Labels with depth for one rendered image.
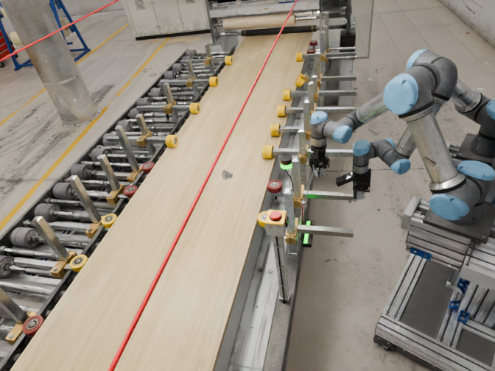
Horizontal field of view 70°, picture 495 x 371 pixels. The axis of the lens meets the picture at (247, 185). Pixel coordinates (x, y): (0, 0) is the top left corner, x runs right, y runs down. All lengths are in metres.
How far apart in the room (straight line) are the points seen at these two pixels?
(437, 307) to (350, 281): 0.57
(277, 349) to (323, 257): 1.26
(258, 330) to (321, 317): 0.81
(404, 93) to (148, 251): 1.26
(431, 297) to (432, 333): 0.22
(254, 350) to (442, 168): 1.04
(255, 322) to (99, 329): 0.66
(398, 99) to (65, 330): 1.50
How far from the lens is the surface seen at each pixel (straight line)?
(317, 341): 2.37
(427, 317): 2.30
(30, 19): 5.11
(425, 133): 1.31
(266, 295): 1.79
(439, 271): 2.50
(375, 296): 2.56
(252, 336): 1.70
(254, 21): 4.20
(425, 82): 1.30
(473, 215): 1.59
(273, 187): 1.89
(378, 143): 1.75
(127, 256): 1.77
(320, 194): 1.90
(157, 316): 1.52
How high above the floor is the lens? 2.12
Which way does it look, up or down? 39 degrees down
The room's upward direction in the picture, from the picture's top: 10 degrees counter-clockwise
